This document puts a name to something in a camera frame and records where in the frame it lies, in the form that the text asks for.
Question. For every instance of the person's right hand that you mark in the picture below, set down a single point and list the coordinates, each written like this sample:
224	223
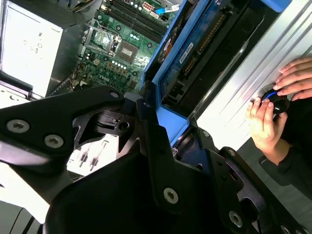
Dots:
297	78

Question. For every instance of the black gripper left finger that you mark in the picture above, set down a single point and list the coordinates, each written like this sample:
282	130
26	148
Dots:
48	117

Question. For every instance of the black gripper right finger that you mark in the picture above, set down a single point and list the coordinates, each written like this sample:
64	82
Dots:
224	165

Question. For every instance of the person's left hand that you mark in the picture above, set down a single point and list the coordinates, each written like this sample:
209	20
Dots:
263	126

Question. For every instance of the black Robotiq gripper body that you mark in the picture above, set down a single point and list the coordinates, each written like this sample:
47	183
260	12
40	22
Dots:
109	207

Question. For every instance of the hard disk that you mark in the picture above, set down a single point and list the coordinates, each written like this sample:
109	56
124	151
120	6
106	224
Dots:
170	117

